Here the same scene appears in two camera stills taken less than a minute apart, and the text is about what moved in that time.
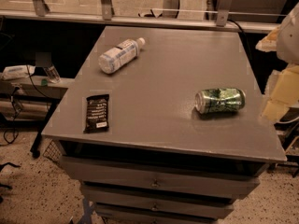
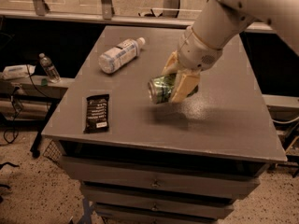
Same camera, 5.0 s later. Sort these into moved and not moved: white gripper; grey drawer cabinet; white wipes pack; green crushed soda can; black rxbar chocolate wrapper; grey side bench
Moved: white gripper; green crushed soda can
Not moved: black rxbar chocolate wrapper; grey side bench; white wipes pack; grey drawer cabinet
